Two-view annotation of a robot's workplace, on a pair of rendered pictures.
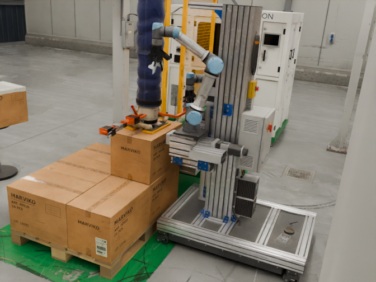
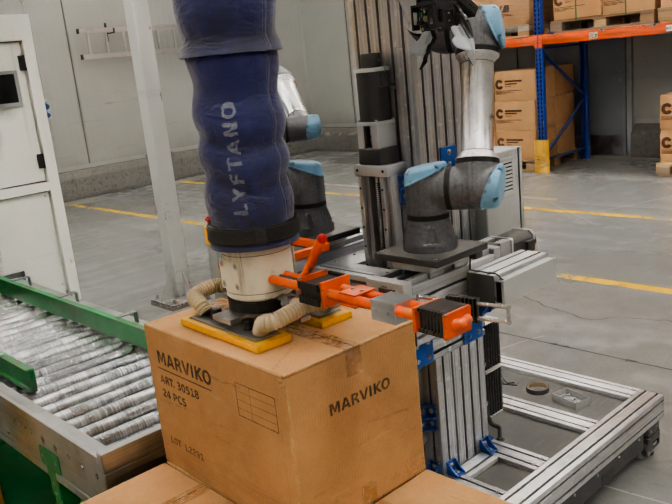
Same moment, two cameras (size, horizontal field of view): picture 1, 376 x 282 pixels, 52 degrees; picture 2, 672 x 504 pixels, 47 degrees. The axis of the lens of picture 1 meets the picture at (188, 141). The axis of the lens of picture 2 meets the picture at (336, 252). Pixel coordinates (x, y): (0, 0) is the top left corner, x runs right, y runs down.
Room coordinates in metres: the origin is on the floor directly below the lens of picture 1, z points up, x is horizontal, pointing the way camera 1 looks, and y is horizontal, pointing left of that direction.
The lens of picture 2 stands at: (2.34, 1.95, 1.56)
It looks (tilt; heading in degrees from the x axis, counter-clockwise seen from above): 14 degrees down; 296
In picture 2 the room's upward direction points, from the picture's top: 6 degrees counter-clockwise
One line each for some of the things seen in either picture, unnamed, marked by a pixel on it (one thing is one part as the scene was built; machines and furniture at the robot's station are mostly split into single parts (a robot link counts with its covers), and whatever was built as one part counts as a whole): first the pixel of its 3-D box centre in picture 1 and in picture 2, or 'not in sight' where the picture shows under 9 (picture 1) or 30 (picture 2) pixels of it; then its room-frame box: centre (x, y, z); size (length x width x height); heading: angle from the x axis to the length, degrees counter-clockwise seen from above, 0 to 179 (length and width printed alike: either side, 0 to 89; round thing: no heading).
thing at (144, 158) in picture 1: (147, 147); (281, 395); (3.30, 0.36, 0.74); 0.60 x 0.40 x 0.40; 156
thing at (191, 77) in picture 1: (190, 78); not in sight; (3.46, 0.02, 1.38); 0.09 x 0.08 x 0.11; 126
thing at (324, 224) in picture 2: not in sight; (309, 216); (3.45, -0.21, 1.09); 0.15 x 0.15 x 0.10
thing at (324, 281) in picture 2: (132, 119); (324, 288); (3.08, 0.47, 1.07); 0.10 x 0.08 x 0.06; 66
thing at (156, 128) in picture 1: (156, 125); (293, 302); (3.27, 0.28, 0.97); 0.34 x 0.10 x 0.05; 156
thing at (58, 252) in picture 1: (102, 217); not in sight; (3.13, 0.75, 0.07); 1.20 x 1.00 x 0.14; 158
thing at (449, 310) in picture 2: (106, 130); (441, 318); (2.77, 0.62, 1.07); 0.08 x 0.07 x 0.05; 156
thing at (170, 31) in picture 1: (171, 32); not in sight; (2.86, 0.17, 1.82); 0.11 x 0.11 x 0.08; 4
